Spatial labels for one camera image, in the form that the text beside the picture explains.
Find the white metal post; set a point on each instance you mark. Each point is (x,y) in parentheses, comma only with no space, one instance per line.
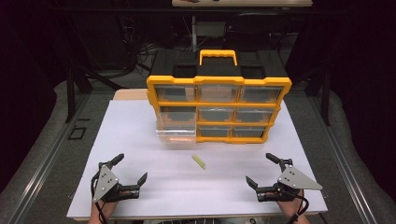
(194,34)

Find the person's left hand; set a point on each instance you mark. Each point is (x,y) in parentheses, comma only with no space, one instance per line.
(109,206)

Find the small yellow-green plastic stick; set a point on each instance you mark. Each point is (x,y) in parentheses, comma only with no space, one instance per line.
(199,162)

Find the aluminium floor rail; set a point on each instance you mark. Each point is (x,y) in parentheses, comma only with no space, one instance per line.
(342,161)
(46,161)

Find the large clear plastic drawer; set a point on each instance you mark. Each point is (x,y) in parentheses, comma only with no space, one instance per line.
(176,124)

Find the yellow black organizer cabinet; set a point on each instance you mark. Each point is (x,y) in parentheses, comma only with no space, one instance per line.
(218,71)

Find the group of small clear drawers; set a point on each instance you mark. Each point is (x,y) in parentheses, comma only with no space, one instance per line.
(218,93)

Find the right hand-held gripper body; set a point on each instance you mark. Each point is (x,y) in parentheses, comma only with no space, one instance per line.
(295,179)

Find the person's right hand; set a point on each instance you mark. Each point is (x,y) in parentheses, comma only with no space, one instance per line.
(289,207)

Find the white table cover sheet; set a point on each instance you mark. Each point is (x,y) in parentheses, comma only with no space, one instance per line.
(130,155)

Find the black metal stand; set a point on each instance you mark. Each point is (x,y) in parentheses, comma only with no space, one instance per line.
(326,99)
(70,93)

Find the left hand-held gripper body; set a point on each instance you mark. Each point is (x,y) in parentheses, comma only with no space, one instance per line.
(106,183)

